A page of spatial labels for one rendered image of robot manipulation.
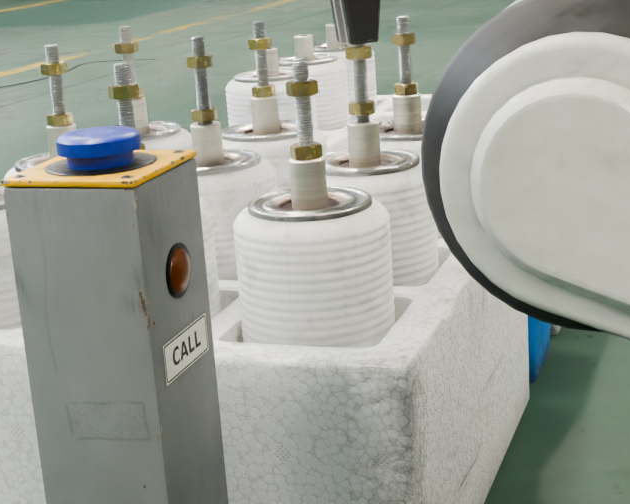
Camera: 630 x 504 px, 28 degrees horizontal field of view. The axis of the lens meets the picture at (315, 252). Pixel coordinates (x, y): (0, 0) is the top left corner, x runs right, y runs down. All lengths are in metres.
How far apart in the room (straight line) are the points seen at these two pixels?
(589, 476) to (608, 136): 0.53
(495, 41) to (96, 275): 0.21
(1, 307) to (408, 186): 0.28
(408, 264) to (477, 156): 0.36
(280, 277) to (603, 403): 0.45
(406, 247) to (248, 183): 0.12
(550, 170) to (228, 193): 0.42
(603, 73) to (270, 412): 0.33
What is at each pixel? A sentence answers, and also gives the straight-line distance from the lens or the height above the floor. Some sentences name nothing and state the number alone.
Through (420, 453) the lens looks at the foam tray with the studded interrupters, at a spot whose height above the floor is 0.12.
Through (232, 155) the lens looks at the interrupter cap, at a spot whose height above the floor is 0.25.
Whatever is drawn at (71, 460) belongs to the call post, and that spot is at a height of 0.17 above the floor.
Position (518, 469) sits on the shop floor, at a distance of 0.99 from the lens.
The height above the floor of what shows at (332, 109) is 0.20.
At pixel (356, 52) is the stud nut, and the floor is 0.33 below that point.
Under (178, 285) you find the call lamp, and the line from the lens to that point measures 0.60.
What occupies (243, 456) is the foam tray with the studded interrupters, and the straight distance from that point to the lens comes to 0.75.
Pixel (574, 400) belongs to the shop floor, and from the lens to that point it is 1.11.
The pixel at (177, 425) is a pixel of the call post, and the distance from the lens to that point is 0.62.
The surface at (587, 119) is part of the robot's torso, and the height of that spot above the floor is 0.34.
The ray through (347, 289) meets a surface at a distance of 0.73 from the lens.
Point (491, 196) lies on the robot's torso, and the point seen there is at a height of 0.31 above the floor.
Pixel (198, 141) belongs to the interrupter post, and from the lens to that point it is 0.90.
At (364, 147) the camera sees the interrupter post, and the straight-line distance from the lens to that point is 0.86.
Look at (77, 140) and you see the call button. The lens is 0.60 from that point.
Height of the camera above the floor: 0.43
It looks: 16 degrees down
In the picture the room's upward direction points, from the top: 4 degrees counter-clockwise
